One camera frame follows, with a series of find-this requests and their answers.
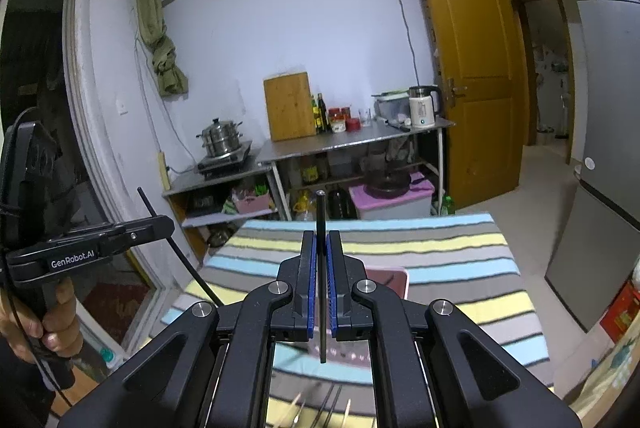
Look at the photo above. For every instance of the clear plastic food container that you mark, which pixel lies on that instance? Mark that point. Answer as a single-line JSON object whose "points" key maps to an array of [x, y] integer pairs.
{"points": [[392, 105]]}

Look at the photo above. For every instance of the black induction cooker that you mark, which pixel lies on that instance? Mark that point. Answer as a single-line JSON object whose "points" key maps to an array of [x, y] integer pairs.
{"points": [[210, 166]]}

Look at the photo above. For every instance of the pink utensil basket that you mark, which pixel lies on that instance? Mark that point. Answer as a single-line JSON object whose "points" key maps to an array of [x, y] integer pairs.
{"points": [[397, 279]]}

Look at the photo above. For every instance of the pink lidded storage box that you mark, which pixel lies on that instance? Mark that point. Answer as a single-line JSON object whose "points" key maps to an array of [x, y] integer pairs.
{"points": [[417, 203]]}

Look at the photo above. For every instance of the black wok pan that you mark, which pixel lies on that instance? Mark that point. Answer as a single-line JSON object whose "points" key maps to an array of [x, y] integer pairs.
{"points": [[384, 186]]}

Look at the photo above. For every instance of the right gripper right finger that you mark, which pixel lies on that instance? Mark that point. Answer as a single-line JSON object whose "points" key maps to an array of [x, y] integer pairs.
{"points": [[349, 320]]}

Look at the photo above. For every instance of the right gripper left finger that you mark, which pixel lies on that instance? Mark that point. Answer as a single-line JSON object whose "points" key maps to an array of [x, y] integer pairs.
{"points": [[296, 318]]}

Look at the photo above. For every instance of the black chopstick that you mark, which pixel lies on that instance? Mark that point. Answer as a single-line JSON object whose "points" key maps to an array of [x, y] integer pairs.
{"points": [[322, 286], [217, 302]]}

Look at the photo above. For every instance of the low steel side shelf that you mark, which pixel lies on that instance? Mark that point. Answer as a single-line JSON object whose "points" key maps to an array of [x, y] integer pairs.
{"points": [[204, 207]]}

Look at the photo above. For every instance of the striped tablecloth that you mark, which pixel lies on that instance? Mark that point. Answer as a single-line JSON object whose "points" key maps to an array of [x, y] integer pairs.
{"points": [[464, 259]]}

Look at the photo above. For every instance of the wooden cutting board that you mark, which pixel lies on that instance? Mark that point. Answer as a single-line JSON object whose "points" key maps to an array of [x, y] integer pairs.
{"points": [[288, 104]]}

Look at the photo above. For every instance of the stainless steel steamer pot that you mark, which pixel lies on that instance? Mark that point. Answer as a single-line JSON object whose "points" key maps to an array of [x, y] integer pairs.
{"points": [[221, 137]]}

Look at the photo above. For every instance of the red jar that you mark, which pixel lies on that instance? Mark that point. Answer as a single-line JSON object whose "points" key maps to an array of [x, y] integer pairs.
{"points": [[352, 124]]}

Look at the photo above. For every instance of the white electric kettle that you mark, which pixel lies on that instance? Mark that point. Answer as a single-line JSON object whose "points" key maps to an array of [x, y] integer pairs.
{"points": [[425, 105]]}

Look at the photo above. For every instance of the silver refrigerator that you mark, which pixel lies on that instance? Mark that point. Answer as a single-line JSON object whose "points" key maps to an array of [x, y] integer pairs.
{"points": [[599, 246]]}

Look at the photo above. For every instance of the green hanging curtain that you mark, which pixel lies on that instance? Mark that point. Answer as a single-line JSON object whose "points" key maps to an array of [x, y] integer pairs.
{"points": [[170, 80]]}

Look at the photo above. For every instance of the steel kitchen shelf table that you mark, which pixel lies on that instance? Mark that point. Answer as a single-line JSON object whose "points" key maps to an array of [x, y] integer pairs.
{"points": [[275, 151]]}

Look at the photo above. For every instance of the dark soy sauce bottle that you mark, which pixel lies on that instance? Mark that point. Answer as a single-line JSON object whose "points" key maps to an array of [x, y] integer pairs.
{"points": [[325, 125]]}

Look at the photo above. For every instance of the large dark oil bottle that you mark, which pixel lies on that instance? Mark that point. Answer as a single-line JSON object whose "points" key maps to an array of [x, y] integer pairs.
{"points": [[340, 205]]}

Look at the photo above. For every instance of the yellow wooden door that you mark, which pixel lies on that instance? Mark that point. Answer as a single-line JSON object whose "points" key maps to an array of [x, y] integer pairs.
{"points": [[482, 84]]}

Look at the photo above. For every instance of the pink small basket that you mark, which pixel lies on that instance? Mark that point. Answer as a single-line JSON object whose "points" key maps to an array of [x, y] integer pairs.
{"points": [[248, 203]]}

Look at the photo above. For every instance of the person's left hand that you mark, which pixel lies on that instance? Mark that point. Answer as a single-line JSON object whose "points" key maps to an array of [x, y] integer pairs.
{"points": [[58, 330]]}

